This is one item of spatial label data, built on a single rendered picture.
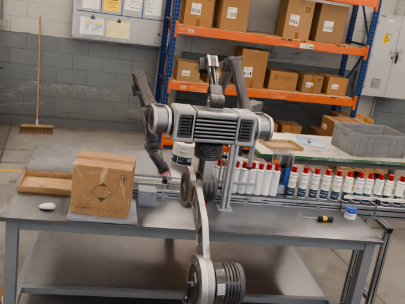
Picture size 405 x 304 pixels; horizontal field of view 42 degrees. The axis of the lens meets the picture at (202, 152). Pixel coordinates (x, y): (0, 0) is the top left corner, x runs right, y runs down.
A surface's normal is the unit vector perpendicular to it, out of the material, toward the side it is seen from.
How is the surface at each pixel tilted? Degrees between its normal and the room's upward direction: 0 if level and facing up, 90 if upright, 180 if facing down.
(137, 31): 90
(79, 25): 90
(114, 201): 90
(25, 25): 90
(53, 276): 0
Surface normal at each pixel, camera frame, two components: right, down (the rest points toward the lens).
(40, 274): 0.14, -0.95
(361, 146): 0.31, 0.32
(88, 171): 0.04, 0.29
